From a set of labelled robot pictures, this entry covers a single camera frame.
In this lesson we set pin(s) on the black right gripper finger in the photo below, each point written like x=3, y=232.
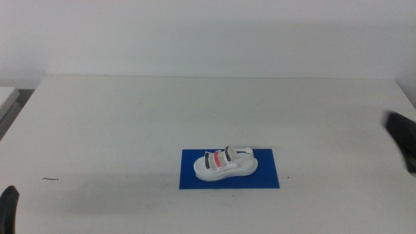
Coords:
x=401, y=130

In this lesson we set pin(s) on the blue rectangular mat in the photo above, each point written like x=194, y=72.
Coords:
x=266, y=177

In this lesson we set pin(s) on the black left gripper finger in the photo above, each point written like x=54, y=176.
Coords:
x=8, y=208

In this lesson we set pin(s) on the white side cabinet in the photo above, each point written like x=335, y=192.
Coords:
x=6, y=104

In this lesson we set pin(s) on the small dark thread scrap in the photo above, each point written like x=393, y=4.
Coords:
x=50, y=178

